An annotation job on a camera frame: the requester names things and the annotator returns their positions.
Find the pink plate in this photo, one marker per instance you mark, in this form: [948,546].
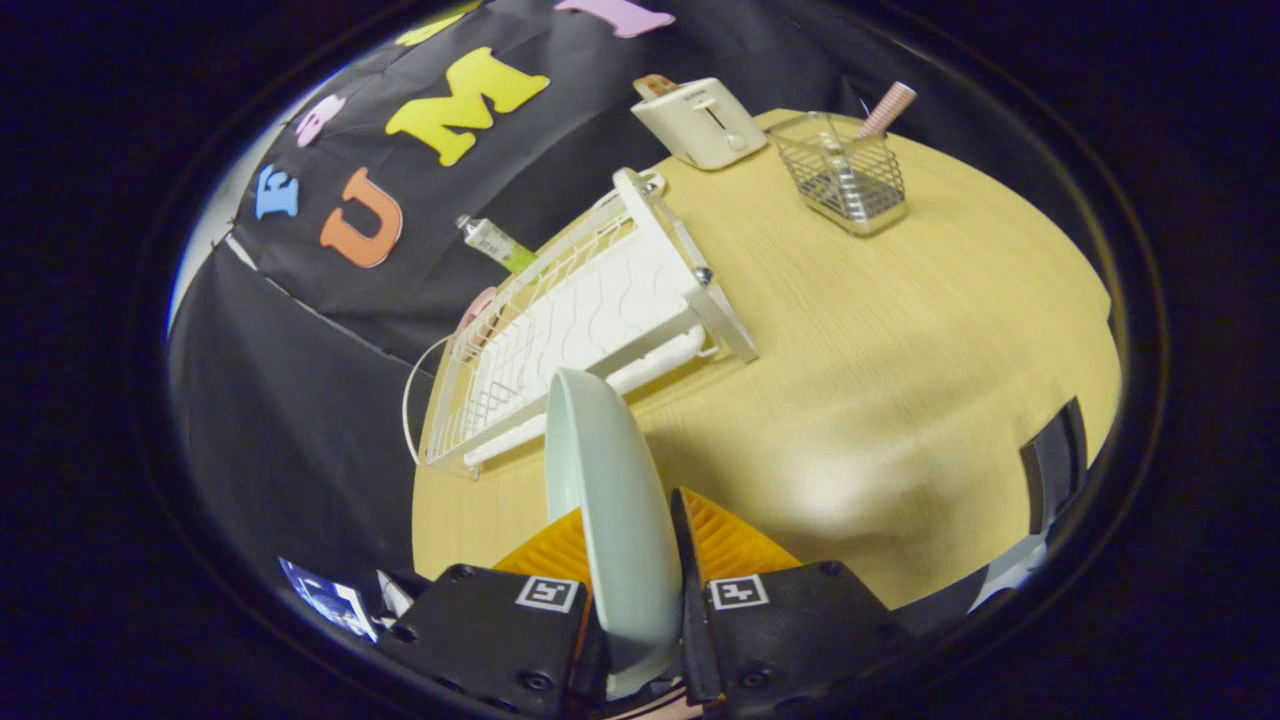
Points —
[478,310]

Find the white plastic stand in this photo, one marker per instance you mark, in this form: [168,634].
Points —
[395,595]

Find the toasted bread slice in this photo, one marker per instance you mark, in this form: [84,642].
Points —
[655,86]

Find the white toaster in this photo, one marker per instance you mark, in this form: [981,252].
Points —
[700,125]

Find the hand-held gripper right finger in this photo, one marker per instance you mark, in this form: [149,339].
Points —
[692,610]

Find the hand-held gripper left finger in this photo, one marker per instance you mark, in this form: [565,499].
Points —
[480,630]

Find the phone with lit screen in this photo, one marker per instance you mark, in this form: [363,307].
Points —
[325,598]

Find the green drink bottle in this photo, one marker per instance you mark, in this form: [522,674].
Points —
[498,243]

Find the pale green plate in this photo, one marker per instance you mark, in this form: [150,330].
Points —
[620,520]

